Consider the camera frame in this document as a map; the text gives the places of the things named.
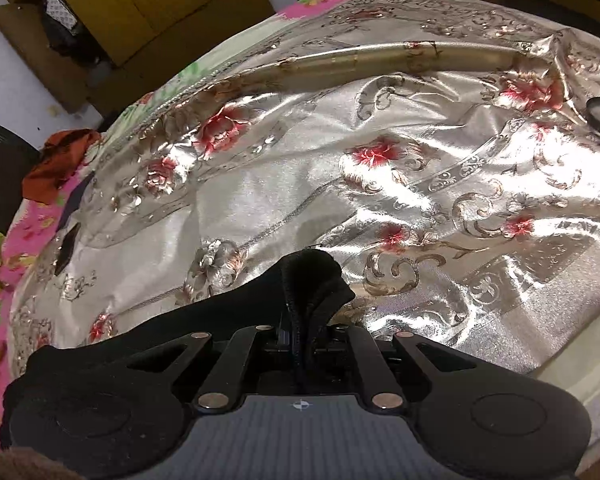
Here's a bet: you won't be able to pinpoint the black pants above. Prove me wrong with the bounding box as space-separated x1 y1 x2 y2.
1 249 357 411

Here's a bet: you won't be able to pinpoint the orange-red garment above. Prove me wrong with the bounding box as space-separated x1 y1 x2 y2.
21 129 104 206

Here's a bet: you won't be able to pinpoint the pink printed bed sheet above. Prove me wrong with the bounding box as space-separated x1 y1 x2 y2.
0 0 363 456

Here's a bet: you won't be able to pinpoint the dark blue notebook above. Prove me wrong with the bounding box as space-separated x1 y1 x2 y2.
57 175 97 232

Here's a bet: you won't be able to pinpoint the brown fuzzy clothing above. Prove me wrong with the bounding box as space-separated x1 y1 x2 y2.
0 447 88 480

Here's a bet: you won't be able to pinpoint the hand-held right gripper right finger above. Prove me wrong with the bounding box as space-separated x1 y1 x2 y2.
329 325 482 411

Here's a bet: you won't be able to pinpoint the hanging patterned clothes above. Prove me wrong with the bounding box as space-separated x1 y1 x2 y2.
42 0 104 69

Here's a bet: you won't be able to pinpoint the brown wooden wardrobe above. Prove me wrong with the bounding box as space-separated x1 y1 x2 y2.
0 0 277 117

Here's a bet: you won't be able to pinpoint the floral satin bedspread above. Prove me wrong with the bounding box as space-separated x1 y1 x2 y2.
10 0 600 411

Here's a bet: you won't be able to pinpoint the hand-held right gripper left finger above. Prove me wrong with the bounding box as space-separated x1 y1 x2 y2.
125 325 282 411

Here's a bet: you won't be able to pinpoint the black phone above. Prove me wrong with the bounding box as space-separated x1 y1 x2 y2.
54 224 82 277

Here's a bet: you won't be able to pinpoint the dark wooden headboard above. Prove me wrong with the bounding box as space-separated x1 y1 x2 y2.
0 125 42 247

